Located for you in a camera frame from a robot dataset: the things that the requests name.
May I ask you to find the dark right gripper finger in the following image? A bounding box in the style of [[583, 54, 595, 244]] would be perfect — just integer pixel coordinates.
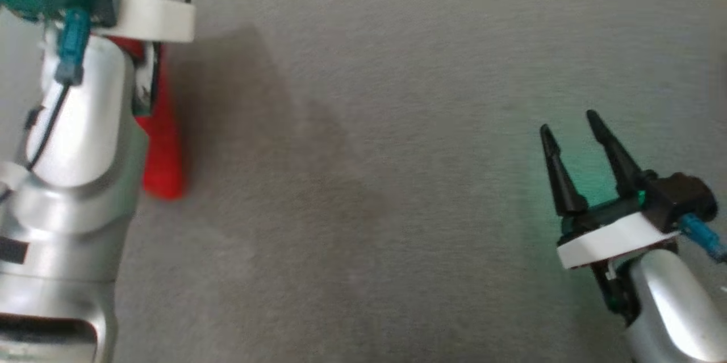
[[586, 110, 646, 201], [540, 124, 589, 218]]

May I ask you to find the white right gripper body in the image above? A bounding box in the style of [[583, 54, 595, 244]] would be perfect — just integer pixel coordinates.
[[556, 193, 680, 327]]

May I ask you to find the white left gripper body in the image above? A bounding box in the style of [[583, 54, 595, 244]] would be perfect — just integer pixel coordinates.
[[111, 0, 197, 114]]

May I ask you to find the red white basketball jersey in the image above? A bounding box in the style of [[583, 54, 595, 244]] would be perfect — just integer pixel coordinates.
[[107, 0, 189, 201]]

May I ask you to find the grey fabric sofa seat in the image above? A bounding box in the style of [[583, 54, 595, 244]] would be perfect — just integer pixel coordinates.
[[0, 0, 727, 363]]

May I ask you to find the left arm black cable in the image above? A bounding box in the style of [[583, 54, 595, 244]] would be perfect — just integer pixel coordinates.
[[26, 8, 91, 173]]

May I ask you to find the right arm blue-plug cable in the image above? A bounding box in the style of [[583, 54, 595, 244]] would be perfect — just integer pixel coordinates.
[[679, 214, 727, 264]]

